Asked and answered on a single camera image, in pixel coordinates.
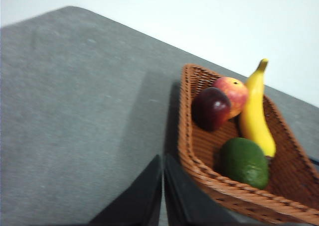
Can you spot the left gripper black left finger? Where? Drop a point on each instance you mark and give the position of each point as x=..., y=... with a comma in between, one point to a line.
x=142, y=201

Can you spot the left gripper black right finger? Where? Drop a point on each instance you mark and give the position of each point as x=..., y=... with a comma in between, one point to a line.
x=184, y=201

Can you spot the green avocado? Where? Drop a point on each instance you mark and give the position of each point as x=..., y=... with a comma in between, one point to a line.
x=244, y=161

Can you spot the brown woven wicker basket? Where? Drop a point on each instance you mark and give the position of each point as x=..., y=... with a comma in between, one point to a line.
x=189, y=141

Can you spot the dark red apple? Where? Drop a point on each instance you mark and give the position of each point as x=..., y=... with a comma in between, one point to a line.
x=209, y=109

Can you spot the yellow banana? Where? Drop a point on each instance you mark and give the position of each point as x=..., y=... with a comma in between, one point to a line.
x=254, y=116

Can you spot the red yellow apple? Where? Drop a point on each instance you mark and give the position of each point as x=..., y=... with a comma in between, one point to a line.
x=236, y=94

